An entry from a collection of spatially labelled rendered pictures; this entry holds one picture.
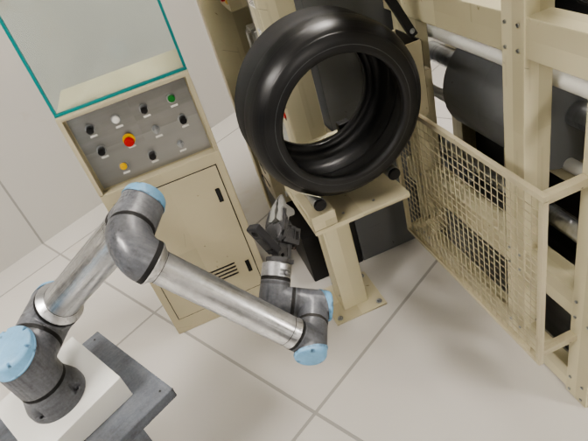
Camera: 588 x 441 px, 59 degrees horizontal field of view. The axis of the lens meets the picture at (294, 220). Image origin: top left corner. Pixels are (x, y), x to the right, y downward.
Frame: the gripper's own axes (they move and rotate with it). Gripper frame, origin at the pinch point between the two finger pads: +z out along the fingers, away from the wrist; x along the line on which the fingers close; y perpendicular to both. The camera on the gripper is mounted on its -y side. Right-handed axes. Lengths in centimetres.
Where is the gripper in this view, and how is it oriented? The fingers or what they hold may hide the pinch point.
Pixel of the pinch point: (278, 198)
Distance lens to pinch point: 161.8
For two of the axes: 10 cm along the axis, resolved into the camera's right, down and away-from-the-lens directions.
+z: 1.0, -9.6, 2.5
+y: 7.3, 2.4, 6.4
